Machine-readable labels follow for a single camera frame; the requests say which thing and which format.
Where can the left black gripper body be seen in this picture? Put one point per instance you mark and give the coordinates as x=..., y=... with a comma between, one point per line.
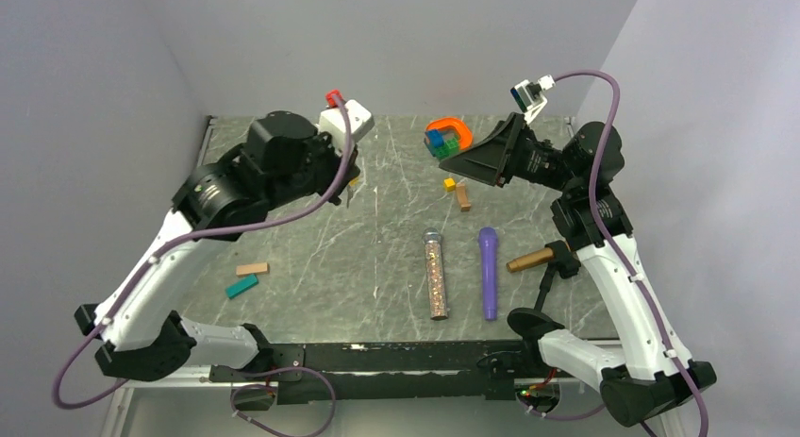
x=323, y=167

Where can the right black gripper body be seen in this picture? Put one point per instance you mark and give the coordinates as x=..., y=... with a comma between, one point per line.
x=538, y=162

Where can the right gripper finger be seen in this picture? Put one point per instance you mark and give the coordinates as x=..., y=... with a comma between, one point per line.
x=486, y=170
x=499, y=142

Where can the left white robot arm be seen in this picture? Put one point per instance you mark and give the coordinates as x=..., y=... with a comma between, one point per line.
x=284, y=157

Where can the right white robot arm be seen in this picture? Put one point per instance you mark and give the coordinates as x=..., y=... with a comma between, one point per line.
x=653, y=372

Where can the small tan wooden block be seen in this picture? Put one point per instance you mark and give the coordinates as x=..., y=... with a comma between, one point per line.
x=462, y=197

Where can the small yellow cube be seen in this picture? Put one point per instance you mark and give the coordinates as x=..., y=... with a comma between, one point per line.
x=449, y=184

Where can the orange horseshoe with lego blocks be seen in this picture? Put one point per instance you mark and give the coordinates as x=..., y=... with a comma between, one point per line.
x=447, y=137

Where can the purple microphone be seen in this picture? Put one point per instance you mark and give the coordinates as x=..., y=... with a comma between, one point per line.
x=488, y=243

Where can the glitter microphone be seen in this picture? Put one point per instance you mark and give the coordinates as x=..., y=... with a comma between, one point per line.
x=435, y=278

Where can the gold microphone on stand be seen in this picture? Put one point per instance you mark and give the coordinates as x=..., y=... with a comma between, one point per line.
x=530, y=260

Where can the teal wooden block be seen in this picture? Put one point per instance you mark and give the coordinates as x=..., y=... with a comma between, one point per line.
x=243, y=285

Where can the black microphone stand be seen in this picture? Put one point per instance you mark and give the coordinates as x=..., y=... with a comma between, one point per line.
x=540, y=296

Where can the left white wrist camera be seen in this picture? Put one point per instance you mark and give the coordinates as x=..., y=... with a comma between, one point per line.
x=344, y=116

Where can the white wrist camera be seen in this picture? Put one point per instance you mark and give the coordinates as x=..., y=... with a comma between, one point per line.
x=344, y=116
x=530, y=96

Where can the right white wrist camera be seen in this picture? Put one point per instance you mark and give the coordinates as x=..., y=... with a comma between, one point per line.
x=530, y=96

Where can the black front rail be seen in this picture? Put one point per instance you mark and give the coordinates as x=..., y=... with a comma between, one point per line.
x=493, y=370

